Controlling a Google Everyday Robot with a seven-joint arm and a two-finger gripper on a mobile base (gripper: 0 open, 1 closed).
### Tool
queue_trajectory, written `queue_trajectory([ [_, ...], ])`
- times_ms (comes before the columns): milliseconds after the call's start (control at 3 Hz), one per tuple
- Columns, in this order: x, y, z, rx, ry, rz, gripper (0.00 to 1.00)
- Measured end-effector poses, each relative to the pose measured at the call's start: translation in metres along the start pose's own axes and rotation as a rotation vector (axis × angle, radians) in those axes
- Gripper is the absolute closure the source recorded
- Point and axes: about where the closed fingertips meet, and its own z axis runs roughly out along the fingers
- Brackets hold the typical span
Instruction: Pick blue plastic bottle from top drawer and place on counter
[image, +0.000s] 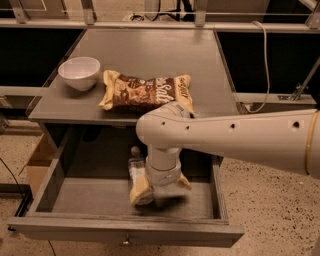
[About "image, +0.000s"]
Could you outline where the metal drawer knob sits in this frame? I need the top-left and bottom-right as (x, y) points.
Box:
(121, 235), (132, 247)

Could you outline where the cardboard box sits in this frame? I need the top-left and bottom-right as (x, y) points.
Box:
(21, 134), (55, 197)

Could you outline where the grey cabinet with counter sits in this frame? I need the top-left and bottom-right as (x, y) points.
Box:
(25, 27), (244, 168)

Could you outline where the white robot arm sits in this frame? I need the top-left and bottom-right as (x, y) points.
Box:
(130, 102), (320, 205)

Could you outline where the white bowl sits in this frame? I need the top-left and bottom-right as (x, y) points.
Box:
(58, 57), (101, 91)

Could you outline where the open grey top drawer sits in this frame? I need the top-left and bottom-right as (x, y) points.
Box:
(8, 127), (244, 248)

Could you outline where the brown yellow snack bag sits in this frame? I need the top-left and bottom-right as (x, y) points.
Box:
(99, 70), (194, 114)

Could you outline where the white cable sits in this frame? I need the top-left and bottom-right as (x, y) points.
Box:
(243, 20), (271, 115)

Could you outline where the clear plastic water bottle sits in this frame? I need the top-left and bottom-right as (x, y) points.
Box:
(128, 146), (146, 179)

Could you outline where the metal rail frame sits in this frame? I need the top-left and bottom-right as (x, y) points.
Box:
(0, 0), (320, 33)

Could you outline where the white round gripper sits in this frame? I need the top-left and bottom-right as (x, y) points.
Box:
(129, 163), (192, 206)

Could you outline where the black floor cable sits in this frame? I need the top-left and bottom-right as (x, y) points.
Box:
(0, 156), (58, 256)

